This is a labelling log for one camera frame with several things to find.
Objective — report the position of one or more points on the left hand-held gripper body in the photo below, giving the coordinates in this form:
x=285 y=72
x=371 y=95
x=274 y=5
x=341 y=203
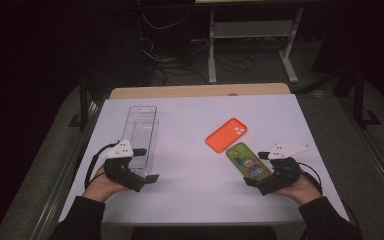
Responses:
x=123 y=173

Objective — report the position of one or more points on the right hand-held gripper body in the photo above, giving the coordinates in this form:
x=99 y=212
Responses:
x=283 y=175

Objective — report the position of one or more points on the green phone case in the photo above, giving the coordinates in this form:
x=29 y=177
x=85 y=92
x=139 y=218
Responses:
x=246 y=161

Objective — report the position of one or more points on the clear plastic container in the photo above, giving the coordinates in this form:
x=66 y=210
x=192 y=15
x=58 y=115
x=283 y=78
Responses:
x=141 y=133

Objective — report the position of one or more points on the orange phone case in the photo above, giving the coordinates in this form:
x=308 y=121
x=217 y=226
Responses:
x=226 y=136

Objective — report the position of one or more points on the person's right hand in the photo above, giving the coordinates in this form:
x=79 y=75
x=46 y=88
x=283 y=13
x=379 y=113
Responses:
x=303 y=191

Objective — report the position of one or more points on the person's left hand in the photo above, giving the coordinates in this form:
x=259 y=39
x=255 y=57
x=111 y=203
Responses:
x=100 y=188

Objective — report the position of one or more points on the black metal stand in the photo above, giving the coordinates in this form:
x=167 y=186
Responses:
x=84 y=100
x=359 y=100

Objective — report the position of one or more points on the white metal desk frame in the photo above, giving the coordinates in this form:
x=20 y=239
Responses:
x=212 y=60

